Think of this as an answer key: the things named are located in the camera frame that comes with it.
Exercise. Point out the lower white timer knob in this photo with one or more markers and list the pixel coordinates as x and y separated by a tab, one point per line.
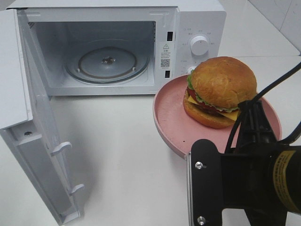
190	69

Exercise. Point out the white microwave oven body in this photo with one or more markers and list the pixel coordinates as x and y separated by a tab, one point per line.
63	27

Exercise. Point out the upper white power knob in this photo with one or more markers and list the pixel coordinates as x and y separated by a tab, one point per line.
199	45

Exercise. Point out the burger with lettuce and cheese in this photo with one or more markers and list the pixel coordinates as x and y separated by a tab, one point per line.
214	90

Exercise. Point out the white warning label sticker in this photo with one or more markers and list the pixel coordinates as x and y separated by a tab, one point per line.
165	55

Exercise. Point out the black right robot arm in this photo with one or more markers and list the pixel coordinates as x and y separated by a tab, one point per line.
285	174

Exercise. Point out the white microwave door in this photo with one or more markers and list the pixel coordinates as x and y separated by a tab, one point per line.
27	123

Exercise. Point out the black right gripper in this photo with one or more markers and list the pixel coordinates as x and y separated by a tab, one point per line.
245	170

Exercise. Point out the pink round plate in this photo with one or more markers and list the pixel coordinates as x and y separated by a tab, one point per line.
178	130

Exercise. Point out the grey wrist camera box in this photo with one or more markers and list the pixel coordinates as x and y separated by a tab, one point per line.
204	181

